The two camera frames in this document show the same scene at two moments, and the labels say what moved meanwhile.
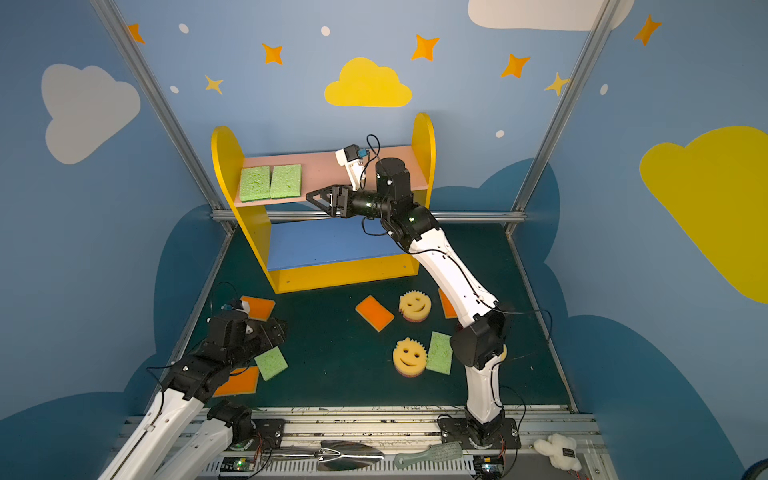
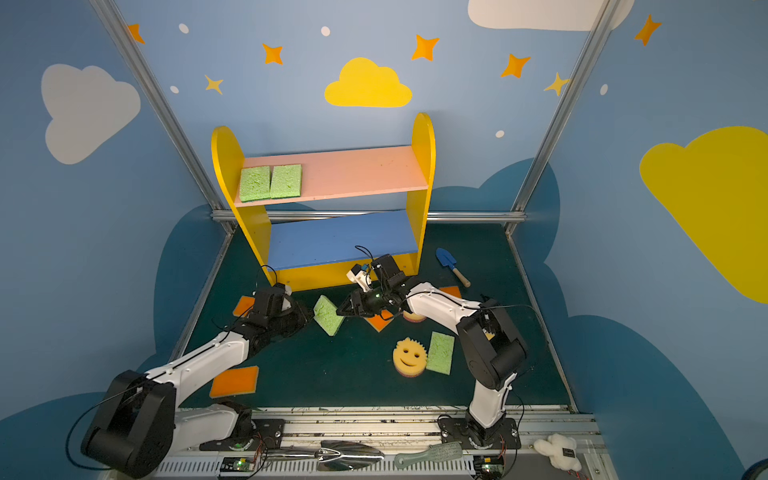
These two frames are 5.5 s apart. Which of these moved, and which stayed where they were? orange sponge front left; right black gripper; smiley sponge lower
Moved: right black gripper
Stayed: orange sponge front left; smiley sponge lower
